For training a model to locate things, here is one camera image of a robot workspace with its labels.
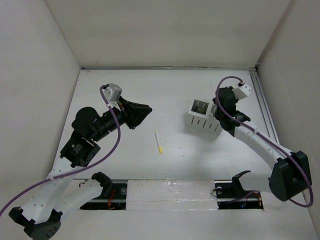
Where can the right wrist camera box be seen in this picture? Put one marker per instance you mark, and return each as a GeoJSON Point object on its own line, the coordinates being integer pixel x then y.
{"type": "Point", "coordinates": [242, 91]}

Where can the front metal rail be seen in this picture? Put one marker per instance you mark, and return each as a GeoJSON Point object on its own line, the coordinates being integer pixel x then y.
{"type": "Point", "coordinates": [170, 195]}

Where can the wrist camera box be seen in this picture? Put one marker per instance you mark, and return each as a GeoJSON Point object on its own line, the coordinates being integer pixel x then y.
{"type": "Point", "coordinates": [110, 93]}
{"type": "Point", "coordinates": [242, 91]}

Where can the orange cap black marker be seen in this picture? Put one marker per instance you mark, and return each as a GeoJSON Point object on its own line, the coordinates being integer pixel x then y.
{"type": "Point", "coordinates": [196, 108]}

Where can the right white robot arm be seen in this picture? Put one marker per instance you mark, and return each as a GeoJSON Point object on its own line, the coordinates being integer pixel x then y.
{"type": "Point", "coordinates": [290, 171]}

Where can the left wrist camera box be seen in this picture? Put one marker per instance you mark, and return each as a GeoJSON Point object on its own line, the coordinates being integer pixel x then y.
{"type": "Point", "coordinates": [110, 93]}

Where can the yellow cap white pen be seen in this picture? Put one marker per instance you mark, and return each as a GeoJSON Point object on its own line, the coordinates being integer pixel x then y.
{"type": "Point", "coordinates": [160, 150]}

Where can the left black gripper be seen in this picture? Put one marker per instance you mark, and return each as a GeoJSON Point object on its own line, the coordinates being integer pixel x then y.
{"type": "Point", "coordinates": [133, 114]}

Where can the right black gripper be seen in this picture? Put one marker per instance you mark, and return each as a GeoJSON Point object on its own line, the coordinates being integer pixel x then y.
{"type": "Point", "coordinates": [232, 90]}

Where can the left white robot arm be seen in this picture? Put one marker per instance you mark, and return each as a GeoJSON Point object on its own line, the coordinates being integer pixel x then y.
{"type": "Point", "coordinates": [41, 217]}

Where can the white slotted desk organizer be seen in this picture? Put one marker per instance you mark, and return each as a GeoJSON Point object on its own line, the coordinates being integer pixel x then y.
{"type": "Point", "coordinates": [204, 121]}

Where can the aluminium rail right side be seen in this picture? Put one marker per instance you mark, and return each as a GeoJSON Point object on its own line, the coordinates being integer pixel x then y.
{"type": "Point", "coordinates": [263, 105]}

